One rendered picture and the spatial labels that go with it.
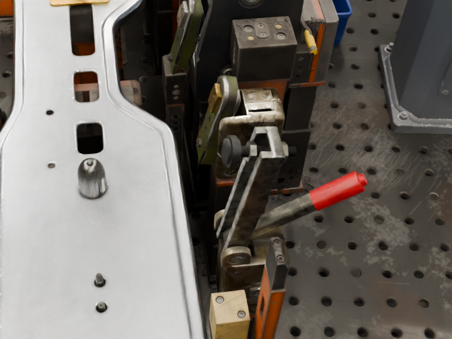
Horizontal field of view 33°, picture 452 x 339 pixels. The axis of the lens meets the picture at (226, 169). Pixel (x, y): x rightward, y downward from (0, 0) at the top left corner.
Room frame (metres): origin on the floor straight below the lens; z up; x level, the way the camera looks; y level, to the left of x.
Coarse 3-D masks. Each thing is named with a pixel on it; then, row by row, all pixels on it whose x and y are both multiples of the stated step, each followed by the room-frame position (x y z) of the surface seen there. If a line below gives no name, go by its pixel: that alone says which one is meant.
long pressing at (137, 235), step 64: (128, 0) 0.84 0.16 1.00; (64, 64) 0.71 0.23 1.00; (64, 128) 0.60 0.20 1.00; (128, 128) 0.61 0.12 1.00; (0, 192) 0.50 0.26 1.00; (64, 192) 0.51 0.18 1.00; (128, 192) 0.51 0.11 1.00; (0, 256) 0.41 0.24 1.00; (64, 256) 0.42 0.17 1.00; (128, 256) 0.43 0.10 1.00; (192, 256) 0.43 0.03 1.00; (0, 320) 0.34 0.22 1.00; (64, 320) 0.35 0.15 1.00; (128, 320) 0.35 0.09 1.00; (192, 320) 0.36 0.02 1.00
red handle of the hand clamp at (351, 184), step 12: (336, 180) 0.45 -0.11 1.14; (348, 180) 0.45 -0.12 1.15; (360, 180) 0.45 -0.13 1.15; (312, 192) 0.45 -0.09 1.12; (324, 192) 0.44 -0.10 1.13; (336, 192) 0.44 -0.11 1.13; (348, 192) 0.44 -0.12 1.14; (360, 192) 0.44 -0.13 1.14; (288, 204) 0.44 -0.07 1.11; (300, 204) 0.44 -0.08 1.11; (312, 204) 0.44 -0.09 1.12; (324, 204) 0.44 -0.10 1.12; (264, 216) 0.44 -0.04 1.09; (276, 216) 0.43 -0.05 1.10; (288, 216) 0.43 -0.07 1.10; (300, 216) 0.43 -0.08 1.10; (228, 228) 0.43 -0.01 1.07; (264, 228) 0.43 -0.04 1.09
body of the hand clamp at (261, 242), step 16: (256, 240) 0.43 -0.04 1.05; (256, 256) 0.41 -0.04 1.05; (288, 256) 0.42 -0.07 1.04; (224, 272) 0.41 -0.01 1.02; (240, 272) 0.40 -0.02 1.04; (256, 272) 0.40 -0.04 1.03; (224, 288) 0.40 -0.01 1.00; (240, 288) 0.40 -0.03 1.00; (256, 288) 0.41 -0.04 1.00; (256, 304) 0.40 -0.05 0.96
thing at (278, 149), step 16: (256, 128) 0.44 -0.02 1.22; (272, 128) 0.45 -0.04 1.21; (224, 144) 0.43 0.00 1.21; (240, 144) 0.42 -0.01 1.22; (256, 144) 0.44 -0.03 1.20; (272, 144) 0.43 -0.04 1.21; (224, 160) 0.42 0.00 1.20; (240, 160) 0.41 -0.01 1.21; (256, 160) 0.44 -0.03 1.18; (272, 160) 0.41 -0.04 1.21; (240, 176) 0.44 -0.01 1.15; (256, 176) 0.41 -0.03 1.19; (272, 176) 0.41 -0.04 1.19; (240, 192) 0.44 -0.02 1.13; (256, 192) 0.41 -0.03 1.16; (240, 208) 0.41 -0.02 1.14; (256, 208) 0.41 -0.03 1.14; (224, 224) 0.43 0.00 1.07; (240, 224) 0.41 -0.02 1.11; (256, 224) 0.41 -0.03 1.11; (240, 240) 0.41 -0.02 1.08
